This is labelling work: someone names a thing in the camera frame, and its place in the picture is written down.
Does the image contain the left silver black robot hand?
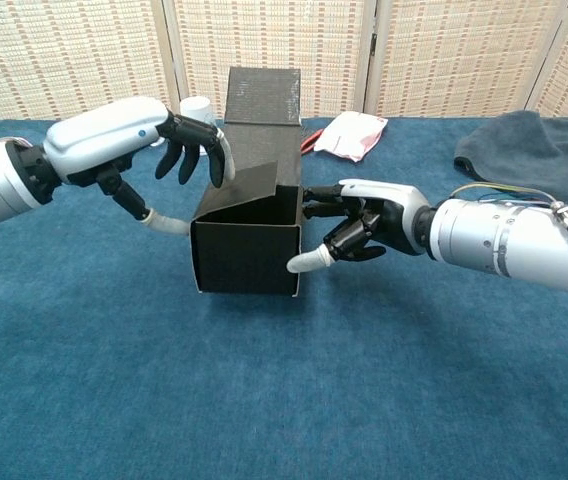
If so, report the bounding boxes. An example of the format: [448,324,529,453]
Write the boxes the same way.
[42,96,238,237]

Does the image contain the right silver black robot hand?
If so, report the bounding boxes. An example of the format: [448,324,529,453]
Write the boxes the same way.
[286,178,435,275]

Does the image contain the black paper box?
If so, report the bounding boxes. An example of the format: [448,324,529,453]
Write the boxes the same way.
[189,66,305,300]

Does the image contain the white pink wipes pack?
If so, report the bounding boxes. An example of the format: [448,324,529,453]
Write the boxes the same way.
[312,110,390,163]

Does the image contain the white paper cup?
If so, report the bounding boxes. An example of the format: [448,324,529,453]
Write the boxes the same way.
[178,97,214,126]

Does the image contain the dark grey folded cloth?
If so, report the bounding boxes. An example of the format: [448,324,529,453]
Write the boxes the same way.
[452,109,568,211]

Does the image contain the blue carpet table cover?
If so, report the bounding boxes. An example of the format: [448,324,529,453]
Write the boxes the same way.
[0,117,568,480]

